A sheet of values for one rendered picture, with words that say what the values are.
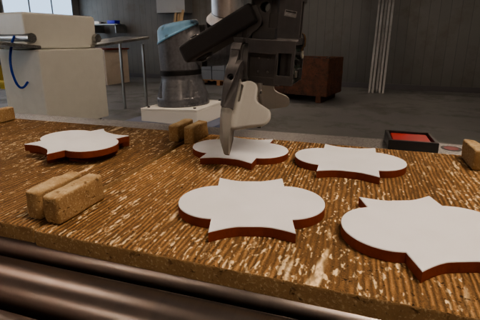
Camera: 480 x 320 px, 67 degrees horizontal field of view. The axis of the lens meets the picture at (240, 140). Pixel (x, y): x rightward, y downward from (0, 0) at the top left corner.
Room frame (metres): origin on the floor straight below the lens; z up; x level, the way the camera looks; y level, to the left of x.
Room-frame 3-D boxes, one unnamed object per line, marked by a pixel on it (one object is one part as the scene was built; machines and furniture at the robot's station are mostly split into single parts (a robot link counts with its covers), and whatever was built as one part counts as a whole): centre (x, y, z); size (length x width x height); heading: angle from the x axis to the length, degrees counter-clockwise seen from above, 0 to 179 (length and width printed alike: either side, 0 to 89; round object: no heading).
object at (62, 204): (0.31, 0.15, 0.95); 0.06 x 0.02 x 0.03; 162
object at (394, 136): (0.61, -0.29, 0.92); 0.06 x 0.06 x 0.01; 73
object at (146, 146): (0.51, 0.32, 0.93); 0.41 x 0.35 x 0.02; 73
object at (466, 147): (0.45, -0.30, 0.95); 0.06 x 0.02 x 0.03; 162
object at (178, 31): (1.07, 0.17, 1.08); 0.13 x 0.12 x 0.14; 98
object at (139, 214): (0.38, -0.07, 0.93); 0.41 x 0.35 x 0.02; 72
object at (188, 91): (1.06, 0.17, 0.96); 0.15 x 0.15 x 0.10
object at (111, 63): (10.10, 4.31, 0.45); 2.63 x 0.84 x 0.90; 67
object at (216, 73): (9.54, 0.40, 0.55); 1.11 x 0.74 x 1.10; 67
